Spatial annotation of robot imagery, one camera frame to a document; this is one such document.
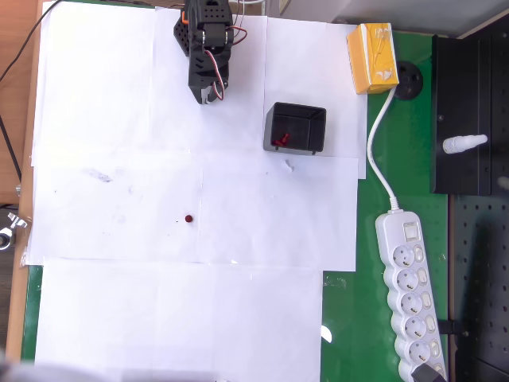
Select yellow cardboard box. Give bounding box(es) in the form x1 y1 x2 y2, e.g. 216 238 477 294
346 22 400 96

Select white power cable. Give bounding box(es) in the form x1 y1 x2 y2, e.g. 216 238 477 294
366 85 400 212

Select black open box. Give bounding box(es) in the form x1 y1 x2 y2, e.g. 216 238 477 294
262 101 328 156

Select red and white servo wires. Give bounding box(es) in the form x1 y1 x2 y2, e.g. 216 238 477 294
227 0 249 47

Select black power plug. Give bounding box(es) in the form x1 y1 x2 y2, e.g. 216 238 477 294
410 363 446 382

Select thin black cable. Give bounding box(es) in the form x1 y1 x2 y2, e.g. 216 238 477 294
0 0 63 83

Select thick black cable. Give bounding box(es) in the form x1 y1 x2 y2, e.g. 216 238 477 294
0 116 23 183

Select black pegboard panel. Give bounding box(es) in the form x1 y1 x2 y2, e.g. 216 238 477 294
448 193 509 382

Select black round cable grommet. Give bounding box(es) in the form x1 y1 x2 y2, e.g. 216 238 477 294
391 60 424 101

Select green desk mat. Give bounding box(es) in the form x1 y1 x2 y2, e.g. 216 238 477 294
20 29 453 382

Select black pegboard hook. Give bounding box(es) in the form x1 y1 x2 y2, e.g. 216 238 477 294
437 318 471 337

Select large white paper sheet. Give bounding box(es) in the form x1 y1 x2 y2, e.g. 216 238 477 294
34 257 324 382

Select silver wing-nut clamp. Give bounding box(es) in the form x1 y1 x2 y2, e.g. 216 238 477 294
0 212 32 251

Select white power strip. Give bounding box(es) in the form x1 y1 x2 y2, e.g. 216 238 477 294
375 210 449 382

